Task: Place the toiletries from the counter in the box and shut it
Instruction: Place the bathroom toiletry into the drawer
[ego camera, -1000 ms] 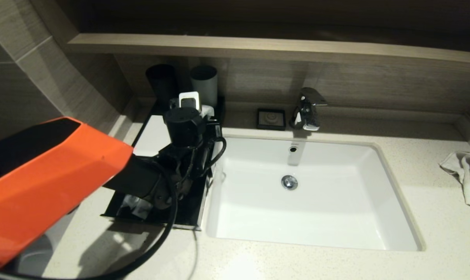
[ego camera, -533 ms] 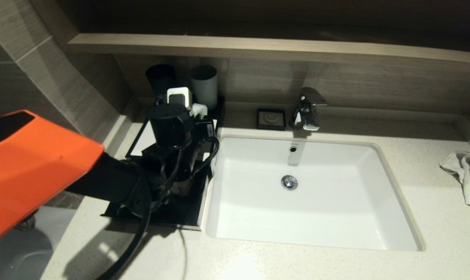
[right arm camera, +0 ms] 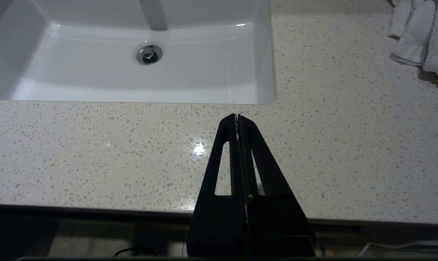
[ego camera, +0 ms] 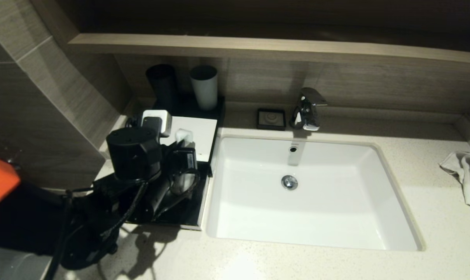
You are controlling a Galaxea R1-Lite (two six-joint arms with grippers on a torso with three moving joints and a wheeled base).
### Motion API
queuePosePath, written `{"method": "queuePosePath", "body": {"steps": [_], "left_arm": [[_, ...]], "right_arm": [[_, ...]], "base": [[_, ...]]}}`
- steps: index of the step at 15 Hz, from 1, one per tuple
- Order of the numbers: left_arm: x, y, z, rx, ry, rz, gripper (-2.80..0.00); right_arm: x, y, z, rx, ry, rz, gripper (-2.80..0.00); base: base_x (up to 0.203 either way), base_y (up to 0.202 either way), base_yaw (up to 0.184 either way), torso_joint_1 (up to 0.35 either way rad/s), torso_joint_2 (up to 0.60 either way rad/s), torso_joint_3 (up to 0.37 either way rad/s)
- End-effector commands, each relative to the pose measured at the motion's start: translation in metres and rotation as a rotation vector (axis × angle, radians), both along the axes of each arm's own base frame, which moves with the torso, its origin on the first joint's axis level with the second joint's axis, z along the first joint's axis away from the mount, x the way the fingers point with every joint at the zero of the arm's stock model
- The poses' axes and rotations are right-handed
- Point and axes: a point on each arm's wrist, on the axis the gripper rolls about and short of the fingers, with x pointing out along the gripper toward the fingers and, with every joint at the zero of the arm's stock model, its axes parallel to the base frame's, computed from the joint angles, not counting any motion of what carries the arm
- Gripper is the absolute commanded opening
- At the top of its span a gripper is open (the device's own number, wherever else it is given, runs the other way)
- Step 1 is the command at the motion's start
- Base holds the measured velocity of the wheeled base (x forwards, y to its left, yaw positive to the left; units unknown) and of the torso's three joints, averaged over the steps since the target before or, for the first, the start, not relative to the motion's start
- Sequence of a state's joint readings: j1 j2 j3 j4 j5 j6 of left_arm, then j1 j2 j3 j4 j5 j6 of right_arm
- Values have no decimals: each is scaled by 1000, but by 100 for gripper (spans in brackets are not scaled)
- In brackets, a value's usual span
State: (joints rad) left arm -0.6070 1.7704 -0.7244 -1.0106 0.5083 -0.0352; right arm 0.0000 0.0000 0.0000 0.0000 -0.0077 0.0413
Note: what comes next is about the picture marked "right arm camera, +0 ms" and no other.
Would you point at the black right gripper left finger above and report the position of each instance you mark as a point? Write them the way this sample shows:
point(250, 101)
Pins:
point(215, 224)

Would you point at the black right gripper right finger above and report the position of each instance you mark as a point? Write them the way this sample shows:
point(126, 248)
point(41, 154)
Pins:
point(276, 224)

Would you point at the white rectangular sink basin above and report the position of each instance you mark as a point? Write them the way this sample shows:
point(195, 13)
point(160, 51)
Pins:
point(132, 79)

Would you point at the chrome sink drain stopper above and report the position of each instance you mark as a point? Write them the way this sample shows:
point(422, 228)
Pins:
point(149, 54)

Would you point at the white crumpled towel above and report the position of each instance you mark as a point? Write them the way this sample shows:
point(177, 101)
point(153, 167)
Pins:
point(421, 32)

